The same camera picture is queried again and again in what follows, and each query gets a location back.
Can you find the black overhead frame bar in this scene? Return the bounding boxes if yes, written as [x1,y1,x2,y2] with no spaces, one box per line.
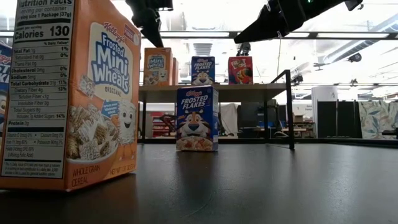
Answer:
[140,30,398,40]

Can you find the black ceiling-mounted device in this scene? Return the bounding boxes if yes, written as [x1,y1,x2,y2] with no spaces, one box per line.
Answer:
[236,42,251,57]

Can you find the blue Frosted Flakes cereal box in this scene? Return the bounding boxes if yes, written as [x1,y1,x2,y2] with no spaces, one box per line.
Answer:
[0,42,13,138]
[190,55,216,86]
[175,85,220,152]

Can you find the black partition panels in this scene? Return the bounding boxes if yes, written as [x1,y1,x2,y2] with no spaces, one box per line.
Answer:
[317,100,363,139]

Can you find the black table edge rail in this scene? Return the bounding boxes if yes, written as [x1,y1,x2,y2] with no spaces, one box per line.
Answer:
[138,138,398,147]

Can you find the red Froot Loops cereal box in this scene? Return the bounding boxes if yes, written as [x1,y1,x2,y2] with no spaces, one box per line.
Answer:
[228,55,254,85]

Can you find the floral patterned panel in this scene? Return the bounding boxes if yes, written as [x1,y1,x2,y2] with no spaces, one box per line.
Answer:
[358,101,398,140]

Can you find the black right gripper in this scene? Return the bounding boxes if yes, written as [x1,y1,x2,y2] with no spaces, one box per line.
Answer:
[233,0,346,44]

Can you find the red background shelving unit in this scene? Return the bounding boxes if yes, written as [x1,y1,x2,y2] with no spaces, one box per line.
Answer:
[150,111,175,138]

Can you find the grey ceiling vent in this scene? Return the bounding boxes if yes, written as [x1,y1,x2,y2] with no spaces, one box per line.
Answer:
[192,42,213,57]

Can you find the dark background cabinet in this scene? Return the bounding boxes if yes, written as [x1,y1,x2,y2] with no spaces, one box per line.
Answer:
[238,99,280,138]

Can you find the orange Mini Wheats cereal box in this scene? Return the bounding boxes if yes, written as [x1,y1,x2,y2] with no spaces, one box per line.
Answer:
[142,47,174,86]
[172,57,180,86]
[0,0,142,192]

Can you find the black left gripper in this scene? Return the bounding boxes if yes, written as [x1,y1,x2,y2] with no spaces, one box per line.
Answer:
[126,0,174,48]

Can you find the white background cabinet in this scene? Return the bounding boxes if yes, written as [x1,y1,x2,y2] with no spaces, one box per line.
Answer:
[311,85,339,138]

